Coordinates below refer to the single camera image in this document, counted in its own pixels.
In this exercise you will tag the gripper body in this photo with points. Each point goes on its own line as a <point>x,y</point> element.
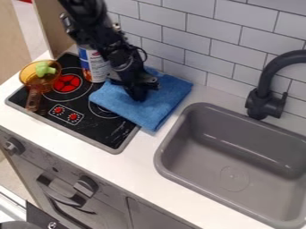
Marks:
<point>129,70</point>

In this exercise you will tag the blue cloth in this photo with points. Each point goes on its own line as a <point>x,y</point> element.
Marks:
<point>153,103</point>

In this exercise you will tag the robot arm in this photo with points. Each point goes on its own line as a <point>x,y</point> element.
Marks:
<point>91,23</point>

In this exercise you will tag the white can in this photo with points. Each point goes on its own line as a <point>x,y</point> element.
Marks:
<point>92,67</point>

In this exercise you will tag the toy stove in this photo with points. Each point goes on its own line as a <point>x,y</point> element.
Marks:
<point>75,116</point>

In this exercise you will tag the green toy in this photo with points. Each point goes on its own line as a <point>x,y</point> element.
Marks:
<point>44,69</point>

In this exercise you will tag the orange strainer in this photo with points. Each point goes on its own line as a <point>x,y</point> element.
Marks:
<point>38,80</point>

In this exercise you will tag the toy sink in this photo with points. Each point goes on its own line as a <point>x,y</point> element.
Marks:
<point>235,161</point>

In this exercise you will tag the tap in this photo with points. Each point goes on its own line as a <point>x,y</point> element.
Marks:
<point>271,89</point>

